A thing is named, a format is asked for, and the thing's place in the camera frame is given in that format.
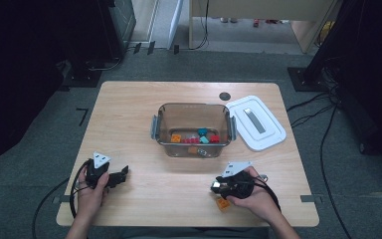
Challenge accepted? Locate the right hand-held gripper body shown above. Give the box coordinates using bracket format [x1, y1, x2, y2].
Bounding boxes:
[217, 161, 257, 200]

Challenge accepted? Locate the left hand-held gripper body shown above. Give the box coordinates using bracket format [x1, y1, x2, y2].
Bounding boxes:
[85, 151, 118, 190]

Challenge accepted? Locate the grey transparent storage container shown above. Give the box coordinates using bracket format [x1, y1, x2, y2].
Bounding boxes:
[150, 102, 238, 158]

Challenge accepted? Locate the white container lid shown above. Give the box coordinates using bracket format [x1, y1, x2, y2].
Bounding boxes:
[225, 95, 287, 152]

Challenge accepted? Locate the person's right hand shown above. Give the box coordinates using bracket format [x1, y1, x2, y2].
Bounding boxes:
[227, 165, 282, 221]

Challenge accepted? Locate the person's left hand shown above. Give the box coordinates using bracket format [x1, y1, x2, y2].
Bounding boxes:
[76, 168, 110, 219]

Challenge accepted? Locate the black angled floor tape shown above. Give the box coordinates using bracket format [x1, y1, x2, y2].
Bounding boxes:
[76, 108, 90, 127]

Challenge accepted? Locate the black stand base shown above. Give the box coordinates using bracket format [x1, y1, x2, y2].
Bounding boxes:
[63, 59, 122, 89]
[286, 66, 329, 93]

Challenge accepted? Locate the dark curtain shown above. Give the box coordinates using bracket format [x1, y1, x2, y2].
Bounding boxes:
[0, 0, 113, 173]
[311, 0, 382, 167]

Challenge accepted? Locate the dark glass cabinet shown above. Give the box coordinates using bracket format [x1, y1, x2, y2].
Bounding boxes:
[108, 0, 137, 60]

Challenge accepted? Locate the white panel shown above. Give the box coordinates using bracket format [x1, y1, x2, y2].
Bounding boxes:
[147, 0, 185, 51]

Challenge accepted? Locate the wooden desk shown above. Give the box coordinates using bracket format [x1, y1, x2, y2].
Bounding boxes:
[188, 0, 341, 55]

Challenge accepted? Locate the yellow object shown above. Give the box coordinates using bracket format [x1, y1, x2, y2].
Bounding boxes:
[317, 20, 335, 46]

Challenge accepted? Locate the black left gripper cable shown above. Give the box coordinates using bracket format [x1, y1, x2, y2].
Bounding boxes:
[32, 177, 72, 239]
[69, 159, 93, 218]

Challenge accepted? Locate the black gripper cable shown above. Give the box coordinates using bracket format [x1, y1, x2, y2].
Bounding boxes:
[32, 177, 72, 239]
[69, 159, 93, 218]
[253, 173, 283, 213]

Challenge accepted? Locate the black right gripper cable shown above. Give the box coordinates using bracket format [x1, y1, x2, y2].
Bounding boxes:
[253, 173, 283, 213]

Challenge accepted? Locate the black floor cable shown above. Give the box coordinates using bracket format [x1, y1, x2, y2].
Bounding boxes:
[319, 104, 352, 239]
[290, 104, 334, 128]
[286, 92, 329, 113]

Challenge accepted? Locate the black hanging cable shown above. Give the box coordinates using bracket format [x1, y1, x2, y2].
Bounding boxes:
[192, 0, 211, 51]

